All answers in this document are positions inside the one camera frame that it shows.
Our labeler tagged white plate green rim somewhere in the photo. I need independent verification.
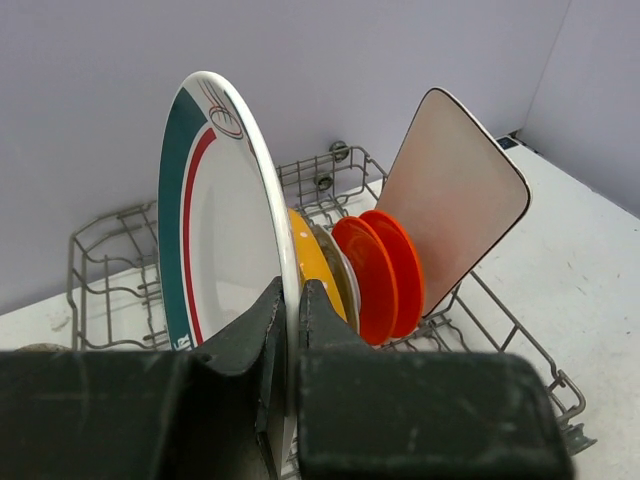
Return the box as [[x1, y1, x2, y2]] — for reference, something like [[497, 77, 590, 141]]
[[157, 71, 302, 452]]

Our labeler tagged orange round plate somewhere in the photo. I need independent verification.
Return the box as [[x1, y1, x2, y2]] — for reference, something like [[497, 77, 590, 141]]
[[332, 216, 399, 346], [360, 210, 425, 338]]

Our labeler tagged light blue scalloped plate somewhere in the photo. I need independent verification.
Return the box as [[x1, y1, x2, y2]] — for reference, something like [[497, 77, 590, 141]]
[[311, 225, 361, 333]]

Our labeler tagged speckled beige small plate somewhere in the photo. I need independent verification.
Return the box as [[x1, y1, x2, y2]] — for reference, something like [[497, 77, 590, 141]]
[[17, 342, 70, 352]]

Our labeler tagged yellow dotted scalloped plate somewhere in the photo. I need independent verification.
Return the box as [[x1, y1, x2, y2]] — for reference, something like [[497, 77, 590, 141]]
[[288, 208, 347, 321]]

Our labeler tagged white rectangular plate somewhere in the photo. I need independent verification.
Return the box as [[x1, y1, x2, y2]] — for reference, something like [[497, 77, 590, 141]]
[[376, 87, 531, 314]]

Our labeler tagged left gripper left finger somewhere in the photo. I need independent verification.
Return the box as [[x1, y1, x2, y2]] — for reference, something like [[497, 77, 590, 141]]
[[1, 278, 287, 479]]

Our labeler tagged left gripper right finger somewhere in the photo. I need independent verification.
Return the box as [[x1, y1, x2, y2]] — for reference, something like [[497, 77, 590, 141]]
[[297, 280, 573, 479]]

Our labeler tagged grey wire dish rack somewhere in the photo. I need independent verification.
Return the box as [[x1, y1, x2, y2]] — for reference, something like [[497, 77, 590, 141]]
[[66, 141, 595, 455]]

